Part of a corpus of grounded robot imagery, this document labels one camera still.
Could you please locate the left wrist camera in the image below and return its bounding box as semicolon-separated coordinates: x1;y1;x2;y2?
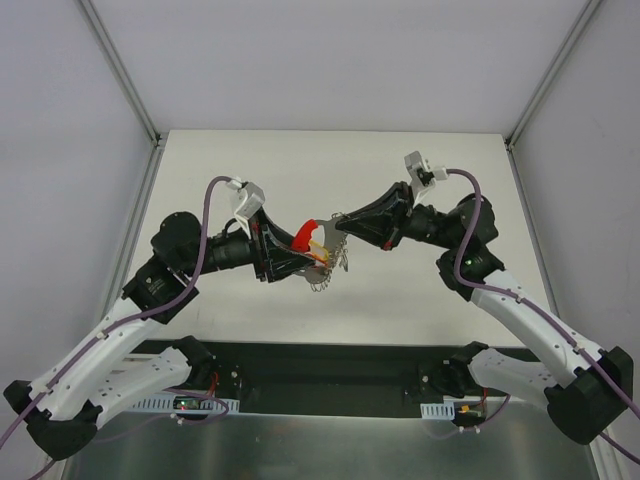
226;177;265;235

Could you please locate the left aluminium frame post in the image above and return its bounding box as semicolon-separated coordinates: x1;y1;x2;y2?
75;0;162;146

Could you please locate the yellow key tag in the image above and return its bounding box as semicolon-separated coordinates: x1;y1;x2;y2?
309;240;330;265

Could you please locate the left white cable duct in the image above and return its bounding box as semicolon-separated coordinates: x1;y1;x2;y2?
128;393;240;415

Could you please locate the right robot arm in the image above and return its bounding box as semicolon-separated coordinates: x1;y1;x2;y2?
336;182;639;445

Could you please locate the white cable duct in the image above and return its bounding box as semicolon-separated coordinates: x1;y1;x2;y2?
420;401;455;421
128;393;240;415

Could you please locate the right aluminium frame post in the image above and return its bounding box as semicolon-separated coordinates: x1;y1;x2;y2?
504;0;605;149

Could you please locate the red handled key organizer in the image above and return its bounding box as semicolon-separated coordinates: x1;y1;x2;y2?
292;212;349;293

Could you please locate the right white cable duct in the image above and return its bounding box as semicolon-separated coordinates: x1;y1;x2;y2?
420;401;455;421

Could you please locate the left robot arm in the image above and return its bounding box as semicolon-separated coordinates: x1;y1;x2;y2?
3;210;327;461

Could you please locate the aluminium frame post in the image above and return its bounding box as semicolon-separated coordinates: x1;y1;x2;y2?
75;0;162;146
504;0;605;149

